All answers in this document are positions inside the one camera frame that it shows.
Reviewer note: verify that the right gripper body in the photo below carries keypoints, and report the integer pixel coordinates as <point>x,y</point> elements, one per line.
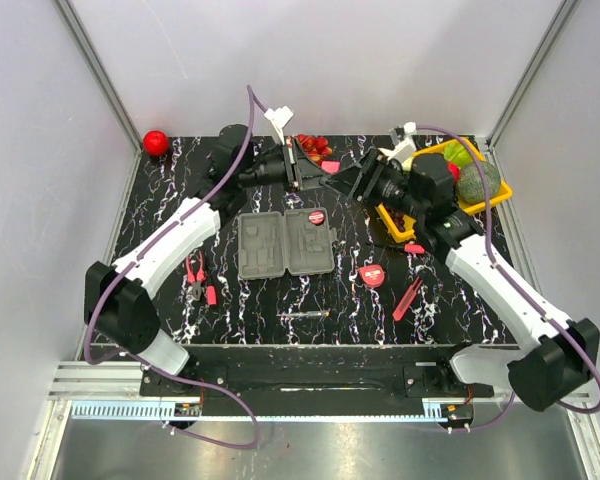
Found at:
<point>385,186</point>

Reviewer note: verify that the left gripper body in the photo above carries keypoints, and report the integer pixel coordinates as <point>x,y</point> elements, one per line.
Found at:
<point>271,169</point>

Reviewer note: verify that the red hex key set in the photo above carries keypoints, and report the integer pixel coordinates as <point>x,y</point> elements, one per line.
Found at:
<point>330,167</point>

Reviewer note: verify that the grey plastic tool case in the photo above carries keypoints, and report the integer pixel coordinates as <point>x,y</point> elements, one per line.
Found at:
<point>272,244</point>

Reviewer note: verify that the red tape measure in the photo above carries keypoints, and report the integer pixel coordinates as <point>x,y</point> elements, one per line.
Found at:
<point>373,275</point>

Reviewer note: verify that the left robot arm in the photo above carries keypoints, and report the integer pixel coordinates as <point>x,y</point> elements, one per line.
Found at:
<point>118,298</point>

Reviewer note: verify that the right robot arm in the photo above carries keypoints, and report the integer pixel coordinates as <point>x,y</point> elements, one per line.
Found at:
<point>555,355</point>

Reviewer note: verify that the red cherry bunch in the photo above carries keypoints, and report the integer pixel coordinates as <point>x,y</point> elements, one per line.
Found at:
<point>316,148</point>

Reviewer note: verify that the white green leek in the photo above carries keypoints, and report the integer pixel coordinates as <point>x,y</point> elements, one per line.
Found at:
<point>407,164</point>

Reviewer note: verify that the dark red grape bunch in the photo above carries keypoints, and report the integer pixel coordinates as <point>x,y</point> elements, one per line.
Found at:
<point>401,221</point>

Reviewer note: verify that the red apple in tray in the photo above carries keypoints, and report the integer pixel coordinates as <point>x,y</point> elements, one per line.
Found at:
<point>454,170</point>

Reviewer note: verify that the green leafy vegetable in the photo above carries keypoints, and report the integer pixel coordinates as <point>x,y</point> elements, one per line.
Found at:
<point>457,154</point>

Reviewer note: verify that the green cantaloupe melon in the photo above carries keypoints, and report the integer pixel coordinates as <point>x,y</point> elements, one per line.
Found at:
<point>470,187</point>

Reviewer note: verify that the red utility knife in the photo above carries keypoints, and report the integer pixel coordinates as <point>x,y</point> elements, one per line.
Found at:
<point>406,300</point>

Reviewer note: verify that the red apple in corner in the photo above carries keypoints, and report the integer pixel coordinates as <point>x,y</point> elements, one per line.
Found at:
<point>156,143</point>

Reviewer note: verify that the clear test pen screwdriver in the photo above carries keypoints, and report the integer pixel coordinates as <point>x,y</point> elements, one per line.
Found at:
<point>299,315</point>

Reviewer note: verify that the red handled pliers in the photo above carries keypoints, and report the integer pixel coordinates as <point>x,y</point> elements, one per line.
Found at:
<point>196,276</point>

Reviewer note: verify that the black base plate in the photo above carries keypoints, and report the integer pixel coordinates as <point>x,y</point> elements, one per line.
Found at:
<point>299,383</point>

